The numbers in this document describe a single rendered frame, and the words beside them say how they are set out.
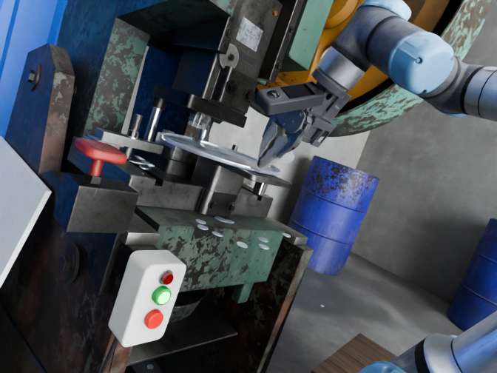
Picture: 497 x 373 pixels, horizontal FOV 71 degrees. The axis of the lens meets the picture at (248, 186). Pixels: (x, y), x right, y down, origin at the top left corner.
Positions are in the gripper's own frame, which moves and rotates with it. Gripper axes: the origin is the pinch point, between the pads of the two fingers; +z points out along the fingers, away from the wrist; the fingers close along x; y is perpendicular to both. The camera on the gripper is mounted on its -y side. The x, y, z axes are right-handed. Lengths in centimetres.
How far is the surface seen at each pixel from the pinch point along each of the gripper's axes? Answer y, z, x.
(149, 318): -20.3, 18.8, -21.1
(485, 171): 328, -15, 77
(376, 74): 36.1, -24.9, 19.9
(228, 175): 1.3, 9.4, 6.4
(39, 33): -24, 44, 131
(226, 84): -2.9, -5.2, 19.6
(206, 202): -2.1, 15.6, 3.4
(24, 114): -31, 37, 54
